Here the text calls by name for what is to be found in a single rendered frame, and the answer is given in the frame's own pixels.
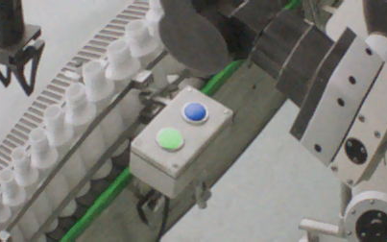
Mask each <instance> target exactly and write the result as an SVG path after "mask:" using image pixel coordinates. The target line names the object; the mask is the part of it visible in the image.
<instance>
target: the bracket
mask: <svg viewBox="0 0 387 242"><path fill-rule="evenodd" d="M307 2H308V4H309V9H310V10H311V14H312V19H313V21H314V24H315V25H316V26H318V27H319V28H320V29H321V30H322V31H324V32H325V33H327V31H326V28H325V27H324V26H323V25H321V24H320V19H319V15H318V13H317V8H316V6H315V2H314V0H307ZM300 13H301V15H302V19H303V20H304V21H305V22H306V23H308V24H309V25H310V26H311V25H313V24H312V23H309V22H308V20H307V19H306V13H305V10H304V8H303V7H302V8H301V9H300ZM100 61H102V62H103V66H104V68H106V67H107V66H108V65H109V61H106V60H100ZM83 65H84V63H83V61H82V60H78V61H77V62H76V63H75V69H76V72H77V73H73V72H71V71H70V72H68V71H66V72H65V73H64V76H65V78H68V79H71V80H72V82H73V84H83V85H85V81H84V77H83V75H84V71H83V68H84V67H83ZM131 81H133V85H134V88H133V89H136V90H139V91H142V92H141V93H139V94H138V97H139V100H140V104H141V105H144V106H145V107H144V108H143V109H142V110H141V111H140V113H139V114H138V115H141V118H142V123H141V124H144V125H149V124H150V123H151V122H152V121H153V120H155V119H156V118H157V117H158V116H159V115H160V113H161V107H159V106H156V105H155V104H158V105H162V106H165V107H167V106H168V104H169V103H170V102H172V101H173V100H174V98H175V97H176V96H177V95H178V94H179V93H180V91H179V86H178V85H176V84H172V85H168V86H167V87H166V89H167V92H168V96H169V98H168V99H165V97H162V96H159V95H157V91H156V90H155V89H151V88H149V86H150V85H151V84H152V83H153V82H154V77H153V73H152V72H151V71H148V70H144V69H141V68H139V69H138V70H137V71H136V73H135V74H134V75H133V76H132V77H131ZM206 179H207V172H206V169H205V168H204V169H203V170H201V172H200V173H199V174H198V175H197V176H196V177H195V178H194V179H193V180H192V181H191V183H190V184H189V185H188V186H187V187H186V188H188V189H191V190H193V192H194V193H193V195H192V200H193V202H194V203H195V204H197V206H198V209H205V208H207V204H206V202H207V201H208V200H209V198H210V197H212V192H211V189H210V188H208V187H207V183H206ZM0 241H1V242H14V241H13V240H12V237H11V235H10V234H8V233H7V232H6V231H5V230H1V232H0Z"/></svg>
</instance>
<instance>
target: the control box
mask: <svg viewBox="0 0 387 242"><path fill-rule="evenodd" d="M191 103H199V104H202V105H203V106H205V108H206V118H205V119H203V120H201V121H192V120H190V119H188V118H187V117H185V116H184V113H183V112H184V108H185V106H187V105H189V104H191ZM232 117H233V114H232V111H231V110H230V109H227V108H226V107H224V106H222V105H221V104H219V103H217V102H216V101H213V100H211V98H209V97H208V96H206V95H204V94H203V93H202V92H199V91H198V90H196V89H194V88H192V87H191V86H187V87H185V88H184V89H183V90H182V91H181V92H180V93H179V94H178V95H177V96H176V97H175V98H174V100H173V101H172V102H170V103H169V104H168V106H167V107H166V108H165V109H164V110H163V111H162V112H161V113H160V115H159V116H158V117H157V118H156V119H155V120H153V121H152V122H151V123H150V124H149V125H148V126H147V127H146V128H145V129H144V131H143V132H142V133H141V134H140V135H139V136H138V137H137V138H136V139H135V140H134V141H133V142H132V144H131V145H132V152H131V161H130V171H131V173H133V174H134V175H136V176H137V177H139V178H140V179H141V180H142V181H144V182H146V183H148V184H149V185H151V186H152V187H153V188H155V189H156V190H157V192H156V193H155V194H153V195H152V197H151V198H150V200H149V201H148V202H146V203H145V204H144V205H143V206H142V207H141V209H142V210H143V213H144V216H145V219H146V221H147V225H148V227H150V226H151V225H152V224H154V223H155V222H156V221H157V219H158V218H159V217H160V216H161V215H163V214H164V215H163V219H162V226H161V229H160V231H159V233H158V238H157V241H156V242H160V241H161V237H162V235H163V233H164V231H165V228H166V226H167V225H166V223H167V218H168V214H169V206H170V200H169V198H171V199H175V198H176V197H177V196H178V195H179V194H180V193H181V191H182V190H184V189H185V188H186V187H187V186H188V185H189V184H190V183H191V181H192V180H193V179H194V178H195V177H196V176H197V175H198V174H199V173H200V172H201V170H203V169H204V168H205V167H206V166H207V165H208V164H209V162H210V161H211V159H212V158H213V157H214V156H215V155H216V154H218V153H219V152H220V151H221V150H222V148H223V147H224V146H225V144H226V143H227V142H228V137H229V132H230V122H231V121H230V120H231V118H232ZM167 129H173V130H176V131H177V132H179V133H180V135H181V144H180V145H179V146H178V147H176V148H166V147H164V146H162V144H161V143H160V142H159V135H160V133H161V132H162V131H164V130H167ZM163 200H164V201H165V205H164V202H163Z"/></svg>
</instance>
